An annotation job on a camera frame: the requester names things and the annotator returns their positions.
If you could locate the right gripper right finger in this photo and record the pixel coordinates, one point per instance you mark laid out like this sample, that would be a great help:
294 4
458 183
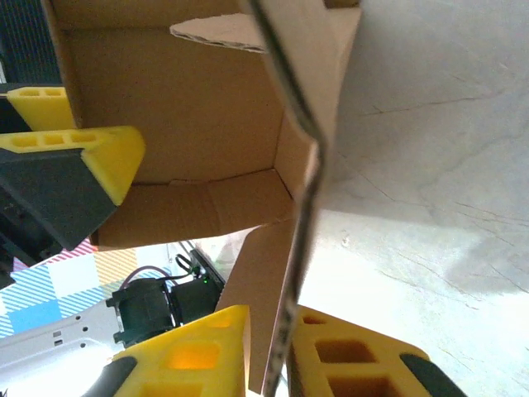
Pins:
351 364

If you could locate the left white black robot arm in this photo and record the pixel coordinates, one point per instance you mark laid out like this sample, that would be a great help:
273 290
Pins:
41 339

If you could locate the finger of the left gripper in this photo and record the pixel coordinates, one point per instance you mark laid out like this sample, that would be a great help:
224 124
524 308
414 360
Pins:
49 186
45 109

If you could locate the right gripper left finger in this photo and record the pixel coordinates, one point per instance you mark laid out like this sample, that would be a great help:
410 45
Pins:
186 360

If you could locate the brown cardboard folding box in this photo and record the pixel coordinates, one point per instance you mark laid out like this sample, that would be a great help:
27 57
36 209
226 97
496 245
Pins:
173 103

